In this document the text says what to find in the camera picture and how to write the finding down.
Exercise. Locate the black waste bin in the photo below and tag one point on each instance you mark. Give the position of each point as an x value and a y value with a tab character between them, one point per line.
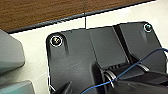
10	53

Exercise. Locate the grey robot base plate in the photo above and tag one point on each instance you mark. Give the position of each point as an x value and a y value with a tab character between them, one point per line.
76	50

